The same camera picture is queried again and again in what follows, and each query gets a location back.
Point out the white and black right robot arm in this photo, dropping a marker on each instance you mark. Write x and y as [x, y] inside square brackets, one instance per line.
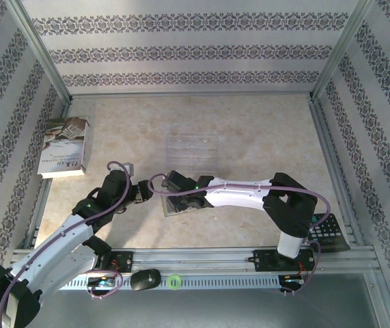
[235, 198]

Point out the clear plastic card sheet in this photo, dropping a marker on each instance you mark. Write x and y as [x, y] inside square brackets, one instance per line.
[191, 153]

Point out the paperback book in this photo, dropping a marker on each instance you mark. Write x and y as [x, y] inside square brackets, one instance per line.
[65, 147]

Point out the small circuit board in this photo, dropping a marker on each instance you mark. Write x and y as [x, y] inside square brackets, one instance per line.
[293, 280]
[102, 283]

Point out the black computer mouse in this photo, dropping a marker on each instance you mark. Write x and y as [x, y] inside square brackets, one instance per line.
[145, 280]

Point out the grey metal panel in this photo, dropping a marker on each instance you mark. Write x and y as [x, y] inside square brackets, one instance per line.
[194, 311]

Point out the black calculator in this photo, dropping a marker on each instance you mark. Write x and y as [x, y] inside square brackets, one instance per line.
[331, 232]

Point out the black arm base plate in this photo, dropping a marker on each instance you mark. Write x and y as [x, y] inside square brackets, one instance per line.
[261, 261]
[126, 261]

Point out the aluminium side rail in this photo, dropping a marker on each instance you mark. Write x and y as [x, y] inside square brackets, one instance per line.
[44, 187]
[331, 153]

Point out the aluminium mounting rail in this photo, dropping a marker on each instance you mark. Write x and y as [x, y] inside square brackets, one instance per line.
[194, 259]

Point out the aluminium back rail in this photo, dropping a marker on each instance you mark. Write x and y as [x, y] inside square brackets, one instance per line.
[191, 95]

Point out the aluminium frame post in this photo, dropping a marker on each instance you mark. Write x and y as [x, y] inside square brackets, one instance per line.
[41, 51]
[341, 51]

